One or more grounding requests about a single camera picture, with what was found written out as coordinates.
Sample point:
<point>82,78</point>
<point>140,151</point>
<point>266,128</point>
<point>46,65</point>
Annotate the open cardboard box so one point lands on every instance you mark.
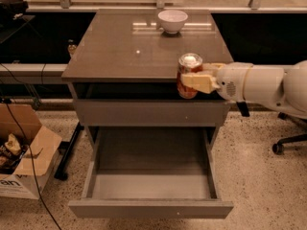
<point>32,173</point>

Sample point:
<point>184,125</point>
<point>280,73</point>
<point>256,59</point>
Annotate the open grey middle drawer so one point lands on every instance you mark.
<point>152,173</point>

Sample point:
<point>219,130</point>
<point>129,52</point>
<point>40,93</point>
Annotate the red coke can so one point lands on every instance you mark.
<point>188,63</point>

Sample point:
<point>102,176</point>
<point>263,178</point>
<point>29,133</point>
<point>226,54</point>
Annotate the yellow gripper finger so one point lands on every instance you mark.
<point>212,68</point>
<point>201,82</point>

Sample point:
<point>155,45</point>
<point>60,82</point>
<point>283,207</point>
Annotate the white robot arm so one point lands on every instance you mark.
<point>281,88</point>

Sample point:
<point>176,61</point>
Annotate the grey drawer cabinet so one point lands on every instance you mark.
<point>124,55</point>

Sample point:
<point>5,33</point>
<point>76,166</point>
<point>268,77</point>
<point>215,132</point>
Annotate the closed grey top drawer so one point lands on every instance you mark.
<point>106,113</point>

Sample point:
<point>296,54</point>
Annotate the snack bag in box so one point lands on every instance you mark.
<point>11,153</point>

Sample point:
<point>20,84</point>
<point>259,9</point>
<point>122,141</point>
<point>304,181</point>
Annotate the small bottle behind cabinet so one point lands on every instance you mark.
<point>72,46</point>

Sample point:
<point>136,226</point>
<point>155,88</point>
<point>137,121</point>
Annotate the black bag on shelf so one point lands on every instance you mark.
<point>11,9</point>

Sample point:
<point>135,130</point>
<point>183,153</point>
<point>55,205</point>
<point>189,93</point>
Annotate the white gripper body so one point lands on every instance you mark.
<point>230,81</point>

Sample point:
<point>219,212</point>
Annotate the white ceramic bowl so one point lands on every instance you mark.
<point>172,21</point>

